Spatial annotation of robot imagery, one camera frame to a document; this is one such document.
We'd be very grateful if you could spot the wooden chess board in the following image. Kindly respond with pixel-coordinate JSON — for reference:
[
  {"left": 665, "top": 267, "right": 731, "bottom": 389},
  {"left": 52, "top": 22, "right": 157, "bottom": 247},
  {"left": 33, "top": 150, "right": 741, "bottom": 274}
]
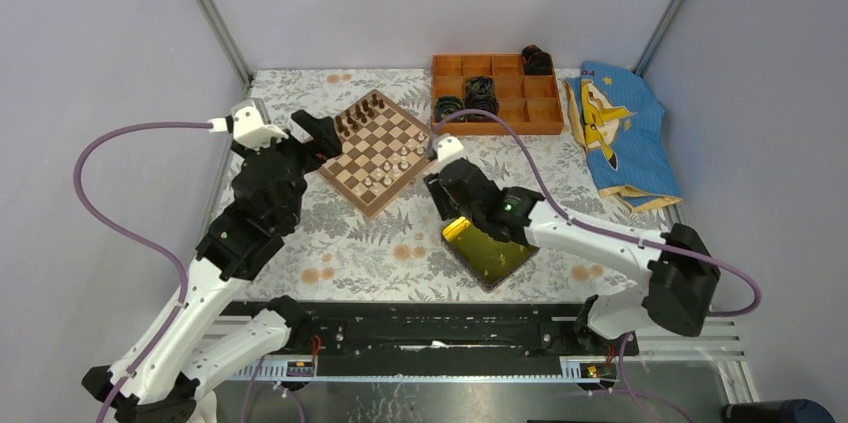
[{"left": 319, "top": 90, "right": 431, "bottom": 218}]

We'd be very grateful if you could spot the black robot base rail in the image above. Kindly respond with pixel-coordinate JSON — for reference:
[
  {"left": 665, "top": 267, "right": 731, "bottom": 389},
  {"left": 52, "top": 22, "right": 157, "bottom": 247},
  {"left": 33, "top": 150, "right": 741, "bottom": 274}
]
[{"left": 267, "top": 302, "right": 618, "bottom": 379}]

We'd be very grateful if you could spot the black rolled strap corner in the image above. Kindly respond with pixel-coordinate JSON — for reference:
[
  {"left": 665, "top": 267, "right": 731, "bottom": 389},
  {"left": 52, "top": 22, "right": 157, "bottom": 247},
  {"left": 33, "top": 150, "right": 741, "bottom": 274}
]
[{"left": 521, "top": 45, "right": 554, "bottom": 76}]

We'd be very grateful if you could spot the orange compartment tray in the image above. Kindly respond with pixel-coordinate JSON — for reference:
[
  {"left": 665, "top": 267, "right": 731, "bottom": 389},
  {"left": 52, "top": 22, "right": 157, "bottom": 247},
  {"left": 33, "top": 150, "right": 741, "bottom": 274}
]
[{"left": 430, "top": 53, "right": 567, "bottom": 135}]

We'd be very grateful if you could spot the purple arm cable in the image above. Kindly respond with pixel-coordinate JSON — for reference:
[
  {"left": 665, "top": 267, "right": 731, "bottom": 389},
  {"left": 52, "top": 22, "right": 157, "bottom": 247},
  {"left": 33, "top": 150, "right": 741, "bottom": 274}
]
[
  {"left": 72, "top": 120, "right": 233, "bottom": 423},
  {"left": 427, "top": 108, "right": 763, "bottom": 423}
]

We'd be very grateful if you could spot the black rolled strap centre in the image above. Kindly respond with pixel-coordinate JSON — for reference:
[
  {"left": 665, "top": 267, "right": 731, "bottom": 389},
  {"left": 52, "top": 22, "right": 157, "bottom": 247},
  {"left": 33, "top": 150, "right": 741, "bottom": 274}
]
[{"left": 463, "top": 75, "right": 501, "bottom": 115}]

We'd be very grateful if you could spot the dark blue cylinder object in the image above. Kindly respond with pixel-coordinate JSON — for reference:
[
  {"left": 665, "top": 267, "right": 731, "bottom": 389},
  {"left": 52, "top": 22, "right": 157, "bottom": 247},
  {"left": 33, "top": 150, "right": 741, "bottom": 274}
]
[{"left": 719, "top": 399, "right": 835, "bottom": 423}]

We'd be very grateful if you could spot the gold metal tin tray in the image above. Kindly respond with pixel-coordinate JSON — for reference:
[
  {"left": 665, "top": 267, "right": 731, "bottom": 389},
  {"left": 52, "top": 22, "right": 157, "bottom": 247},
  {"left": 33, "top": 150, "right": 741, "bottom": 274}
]
[{"left": 441, "top": 217, "right": 539, "bottom": 293}]

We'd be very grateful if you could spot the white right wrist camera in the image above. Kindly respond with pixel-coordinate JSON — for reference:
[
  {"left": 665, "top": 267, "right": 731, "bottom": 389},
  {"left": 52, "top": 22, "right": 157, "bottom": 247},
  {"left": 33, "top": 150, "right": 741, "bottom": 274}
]
[{"left": 426, "top": 134, "right": 465, "bottom": 165}]

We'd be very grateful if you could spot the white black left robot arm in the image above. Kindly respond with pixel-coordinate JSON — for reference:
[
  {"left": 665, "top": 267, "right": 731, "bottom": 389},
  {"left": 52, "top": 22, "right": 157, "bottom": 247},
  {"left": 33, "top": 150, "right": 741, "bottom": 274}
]
[{"left": 82, "top": 106, "right": 342, "bottom": 422}]

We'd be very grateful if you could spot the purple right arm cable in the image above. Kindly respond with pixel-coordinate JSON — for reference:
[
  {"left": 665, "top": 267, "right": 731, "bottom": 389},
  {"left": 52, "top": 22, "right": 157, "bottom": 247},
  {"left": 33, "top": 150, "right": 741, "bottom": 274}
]
[{"left": 427, "top": 108, "right": 763, "bottom": 423}]

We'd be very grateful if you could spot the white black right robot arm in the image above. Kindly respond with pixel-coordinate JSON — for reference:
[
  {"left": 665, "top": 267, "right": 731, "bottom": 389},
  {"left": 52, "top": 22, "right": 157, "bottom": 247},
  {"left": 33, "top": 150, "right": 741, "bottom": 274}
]
[{"left": 424, "top": 159, "right": 720, "bottom": 355}]

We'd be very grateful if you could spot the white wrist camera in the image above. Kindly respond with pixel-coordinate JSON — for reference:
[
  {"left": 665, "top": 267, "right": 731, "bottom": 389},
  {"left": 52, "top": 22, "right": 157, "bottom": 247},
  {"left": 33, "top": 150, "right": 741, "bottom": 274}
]
[
  {"left": 426, "top": 134, "right": 465, "bottom": 165},
  {"left": 208, "top": 98, "right": 289, "bottom": 151}
]

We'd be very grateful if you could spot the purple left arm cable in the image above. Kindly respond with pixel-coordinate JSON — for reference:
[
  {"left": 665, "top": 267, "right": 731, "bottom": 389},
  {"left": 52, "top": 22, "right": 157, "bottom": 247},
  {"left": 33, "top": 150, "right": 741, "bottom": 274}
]
[{"left": 72, "top": 120, "right": 233, "bottom": 423}]

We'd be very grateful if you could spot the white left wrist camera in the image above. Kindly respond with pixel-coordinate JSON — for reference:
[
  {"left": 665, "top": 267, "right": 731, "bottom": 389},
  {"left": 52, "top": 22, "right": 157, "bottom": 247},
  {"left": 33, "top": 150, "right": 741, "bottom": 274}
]
[{"left": 208, "top": 98, "right": 289, "bottom": 151}]

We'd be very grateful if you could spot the blue pikachu cloth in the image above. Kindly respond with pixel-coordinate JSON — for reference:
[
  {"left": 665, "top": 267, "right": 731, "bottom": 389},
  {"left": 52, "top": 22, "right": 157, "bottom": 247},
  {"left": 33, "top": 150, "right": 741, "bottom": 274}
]
[{"left": 564, "top": 61, "right": 682, "bottom": 212}]

